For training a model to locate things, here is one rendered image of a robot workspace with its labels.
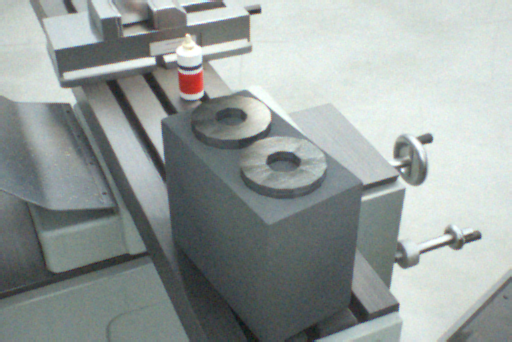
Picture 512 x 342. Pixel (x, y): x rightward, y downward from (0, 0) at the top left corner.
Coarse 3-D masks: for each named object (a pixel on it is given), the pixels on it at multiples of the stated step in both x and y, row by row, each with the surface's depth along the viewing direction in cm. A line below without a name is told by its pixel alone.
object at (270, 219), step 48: (240, 96) 86; (192, 144) 81; (240, 144) 80; (288, 144) 78; (192, 192) 84; (240, 192) 74; (288, 192) 73; (336, 192) 74; (192, 240) 89; (240, 240) 77; (288, 240) 73; (336, 240) 78; (240, 288) 82; (288, 288) 78; (336, 288) 83; (288, 336) 83
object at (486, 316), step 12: (504, 288) 132; (492, 300) 130; (504, 300) 129; (480, 312) 127; (492, 312) 127; (504, 312) 127; (468, 324) 125; (480, 324) 125; (492, 324) 125; (504, 324) 125; (456, 336) 123; (468, 336) 121; (480, 336) 121; (492, 336) 123; (504, 336) 123
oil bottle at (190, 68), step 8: (184, 48) 118; (192, 48) 118; (200, 48) 119; (184, 56) 117; (192, 56) 117; (200, 56) 119; (184, 64) 118; (192, 64) 118; (200, 64) 119; (184, 72) 119; (192, 72) 119; (200, 72) 120; (184, 80) 120; (192, 80) 120; (200, 80) 121; (184, 88) 121; (192, 88) 121; (200, 88) 122; (184, 96) 122; (192, 96) 122; (200, 96) 122
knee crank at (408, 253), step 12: (456, 228) 155; (468, 228) 158; (408, 240) 152; (432, 240) 155; (444, 240) 155; (456, 240) 155; (468, 240) 159; (396, 252) 152; (408, 252) 151; (420, 252) 154; (408, 264) 151
